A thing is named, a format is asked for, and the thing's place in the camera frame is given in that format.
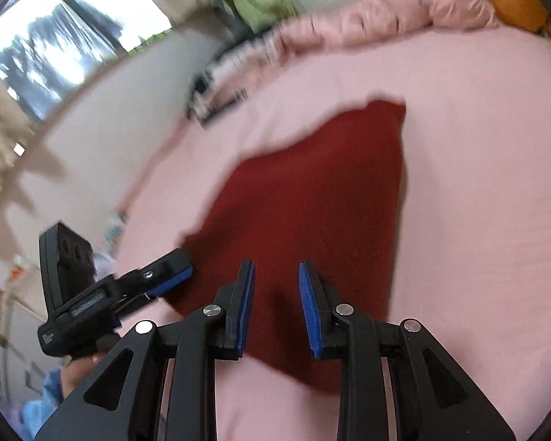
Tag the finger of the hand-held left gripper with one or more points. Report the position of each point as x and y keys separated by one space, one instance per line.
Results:
x=174 y=280

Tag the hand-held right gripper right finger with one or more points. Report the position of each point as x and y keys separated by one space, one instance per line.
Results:
x=308 y=312

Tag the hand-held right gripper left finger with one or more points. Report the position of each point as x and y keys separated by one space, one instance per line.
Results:
x=248 y=303

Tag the dark red knit sweater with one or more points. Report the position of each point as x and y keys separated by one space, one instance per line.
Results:
x=326 y=193

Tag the person's left hand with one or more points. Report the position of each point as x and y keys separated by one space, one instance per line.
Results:
x=78 y=374

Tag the black sock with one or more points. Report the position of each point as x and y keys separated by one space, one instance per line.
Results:
x=225 y=105

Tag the black striped garment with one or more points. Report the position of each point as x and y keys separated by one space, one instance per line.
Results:
x=206 y=82

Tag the bright curved window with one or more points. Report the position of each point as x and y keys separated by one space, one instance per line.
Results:
x=50 y=32

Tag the pink duvet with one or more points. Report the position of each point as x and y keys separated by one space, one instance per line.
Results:
x=418 y=0

